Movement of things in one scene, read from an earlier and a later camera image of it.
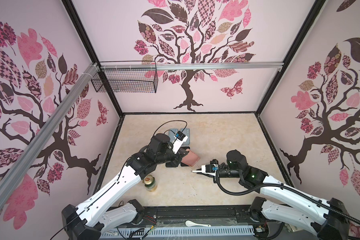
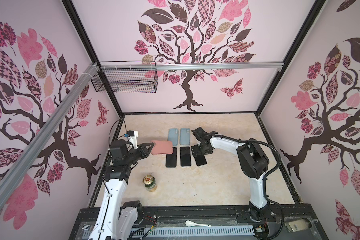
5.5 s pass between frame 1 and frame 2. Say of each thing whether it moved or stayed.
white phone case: stayed
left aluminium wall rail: stayed
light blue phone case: stayed
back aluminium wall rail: stayed
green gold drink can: stayed
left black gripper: moved
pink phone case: moved
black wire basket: stayed
